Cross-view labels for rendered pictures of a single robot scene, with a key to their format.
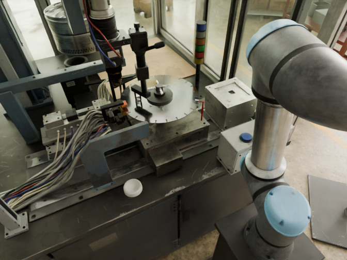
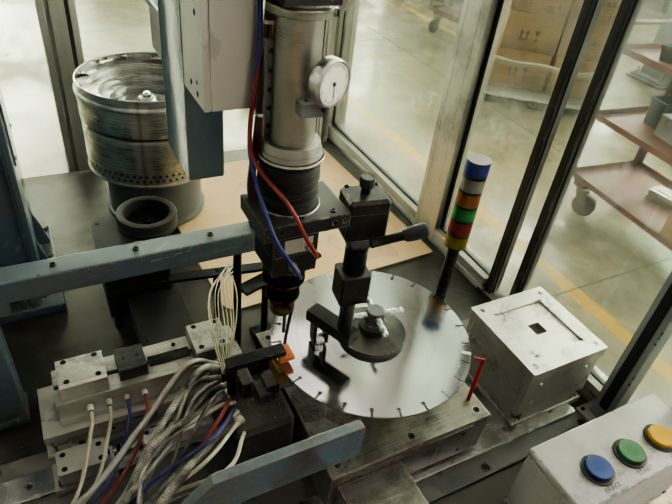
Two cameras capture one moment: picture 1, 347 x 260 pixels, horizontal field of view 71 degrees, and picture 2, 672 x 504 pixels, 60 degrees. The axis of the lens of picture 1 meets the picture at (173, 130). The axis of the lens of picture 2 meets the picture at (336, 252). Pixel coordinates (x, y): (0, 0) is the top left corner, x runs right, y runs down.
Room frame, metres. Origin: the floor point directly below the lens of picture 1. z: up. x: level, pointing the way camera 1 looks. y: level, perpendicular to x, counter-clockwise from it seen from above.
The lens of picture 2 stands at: (0.15, 0.20, 1.63)
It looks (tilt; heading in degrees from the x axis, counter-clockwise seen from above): 37 degrees down; 354
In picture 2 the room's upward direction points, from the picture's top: 7 degrees clockwise
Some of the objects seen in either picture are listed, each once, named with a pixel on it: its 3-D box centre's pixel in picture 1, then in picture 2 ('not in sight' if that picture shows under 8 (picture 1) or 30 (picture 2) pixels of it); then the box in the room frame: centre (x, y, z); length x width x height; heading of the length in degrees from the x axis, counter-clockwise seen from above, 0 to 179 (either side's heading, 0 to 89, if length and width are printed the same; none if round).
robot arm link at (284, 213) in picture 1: (281, 213); not in sight; (0.31, -0.30, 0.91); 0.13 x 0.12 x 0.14; 7
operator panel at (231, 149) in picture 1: (253, 142); (603, 472); (0.67, -0.33, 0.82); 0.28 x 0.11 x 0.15; 116
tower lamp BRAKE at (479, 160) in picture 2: (201, 26); (477, 166); (1.07, -0.13, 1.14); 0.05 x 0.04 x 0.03; 26
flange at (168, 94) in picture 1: (159, 93); (372, 328); (0.82, 0.06, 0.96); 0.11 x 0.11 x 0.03
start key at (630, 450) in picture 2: not in sight; (629, 453); (0.65, -0.34, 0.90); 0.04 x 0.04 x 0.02
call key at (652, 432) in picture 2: not in sight; (659, 438); (0.68, -0.40, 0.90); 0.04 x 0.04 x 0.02
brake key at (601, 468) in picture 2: (246, 137); (597, 470); (0.62, -0.27, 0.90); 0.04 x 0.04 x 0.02
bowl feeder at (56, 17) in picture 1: (81, 38); (151, 146); (1.44, 0.55, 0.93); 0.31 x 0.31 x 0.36
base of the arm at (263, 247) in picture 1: (271, 232); not in sight; (0.31, -0.30, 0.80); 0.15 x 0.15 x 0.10
